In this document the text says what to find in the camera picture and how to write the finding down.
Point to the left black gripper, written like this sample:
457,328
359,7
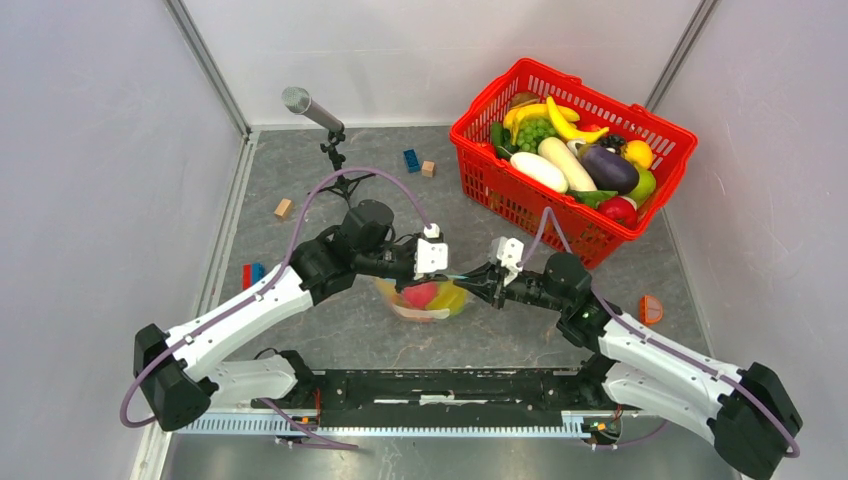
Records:
408,279

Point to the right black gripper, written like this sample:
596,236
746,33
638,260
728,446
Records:
487,283

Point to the clear zip top bag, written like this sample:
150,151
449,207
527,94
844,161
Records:
394,301

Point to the red apple toy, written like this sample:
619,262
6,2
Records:
421,295

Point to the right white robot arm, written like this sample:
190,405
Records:
746,414

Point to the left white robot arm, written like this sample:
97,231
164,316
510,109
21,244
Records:
183,371

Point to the black tripod stand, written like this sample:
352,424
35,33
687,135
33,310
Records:
342,186

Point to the small wooden cube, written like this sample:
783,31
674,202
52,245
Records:
428,169

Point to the blue toy brick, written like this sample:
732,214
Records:
412,163

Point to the red plastic basket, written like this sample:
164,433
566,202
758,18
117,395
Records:
568,220

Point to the wooden block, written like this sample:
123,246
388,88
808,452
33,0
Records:
284,209

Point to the white cucumber toy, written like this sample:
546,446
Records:
540,170

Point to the white radish toy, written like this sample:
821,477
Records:
555,151

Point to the red and blue bricks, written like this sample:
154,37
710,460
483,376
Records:
252,273

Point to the red tomato toy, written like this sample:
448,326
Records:
620,209

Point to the green grapes toy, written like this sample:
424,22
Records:
532,132

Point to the orange slice toy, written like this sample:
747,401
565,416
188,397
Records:
651,310

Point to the purple eggplant toy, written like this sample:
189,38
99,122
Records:
609,171

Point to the yellow banana bunch toy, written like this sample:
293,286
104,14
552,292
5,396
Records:
516,117

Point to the green pear toy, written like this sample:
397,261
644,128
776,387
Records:
644,188

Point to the grey microphone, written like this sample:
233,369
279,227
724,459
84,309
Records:
299,102

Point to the small yellow orange toy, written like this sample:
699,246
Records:
638,153

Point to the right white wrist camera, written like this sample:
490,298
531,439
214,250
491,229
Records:
506,255

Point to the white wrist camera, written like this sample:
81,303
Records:
506,255
432,252

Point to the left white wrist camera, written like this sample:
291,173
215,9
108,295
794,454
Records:
432,252

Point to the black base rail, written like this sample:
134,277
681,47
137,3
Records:
441,398

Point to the white cable duct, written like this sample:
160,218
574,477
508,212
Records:
272,424

